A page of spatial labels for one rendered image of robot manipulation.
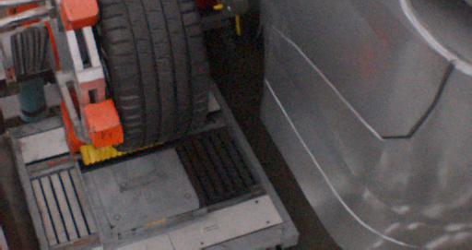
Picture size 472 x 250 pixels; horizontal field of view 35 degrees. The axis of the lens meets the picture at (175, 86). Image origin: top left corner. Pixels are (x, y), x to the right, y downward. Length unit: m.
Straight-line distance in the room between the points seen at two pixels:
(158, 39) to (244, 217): 1.01
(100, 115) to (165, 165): 0.77
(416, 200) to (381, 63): 0.28
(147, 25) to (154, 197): 0.85
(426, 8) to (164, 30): 0.72
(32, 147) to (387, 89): 1.73
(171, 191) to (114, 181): 0.19
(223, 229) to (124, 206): 0.36
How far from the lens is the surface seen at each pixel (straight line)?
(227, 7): 2.20
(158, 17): 1.79
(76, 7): 1.73
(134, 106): 1.83
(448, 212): 1.50
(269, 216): 2.64
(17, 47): 1.82
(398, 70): 1.33
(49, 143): 2.85
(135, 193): 2.50
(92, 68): 1.81
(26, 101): 2.32
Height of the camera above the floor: 2.25
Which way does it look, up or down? 46 degrees down
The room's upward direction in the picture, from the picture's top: straight up
